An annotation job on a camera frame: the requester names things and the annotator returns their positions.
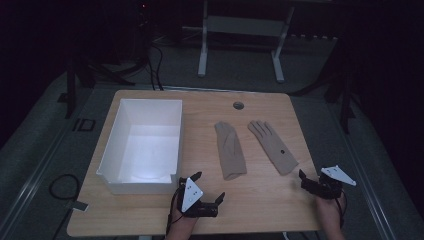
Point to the black tripod stand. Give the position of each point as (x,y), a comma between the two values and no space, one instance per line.
(70,90)
(343,100)

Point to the white metal desk frame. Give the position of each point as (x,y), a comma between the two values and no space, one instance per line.
(245,26)

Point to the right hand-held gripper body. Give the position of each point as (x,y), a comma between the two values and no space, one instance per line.
(328,188)

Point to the beige glove with dark button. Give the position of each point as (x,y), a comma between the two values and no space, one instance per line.
(273,148)

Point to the white plastic box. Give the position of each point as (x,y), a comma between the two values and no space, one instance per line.
(146,150)

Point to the person's right hand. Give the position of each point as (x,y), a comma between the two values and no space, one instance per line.
(330,210)

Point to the plain beige glove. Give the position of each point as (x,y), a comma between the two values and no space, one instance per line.
(230,153)

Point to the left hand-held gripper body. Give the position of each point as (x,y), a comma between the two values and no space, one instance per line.
(191,195)

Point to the black rectangular floor bracket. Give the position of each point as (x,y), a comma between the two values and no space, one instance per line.
(84,125)

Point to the person's left hand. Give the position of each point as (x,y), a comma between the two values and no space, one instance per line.
(183,222)

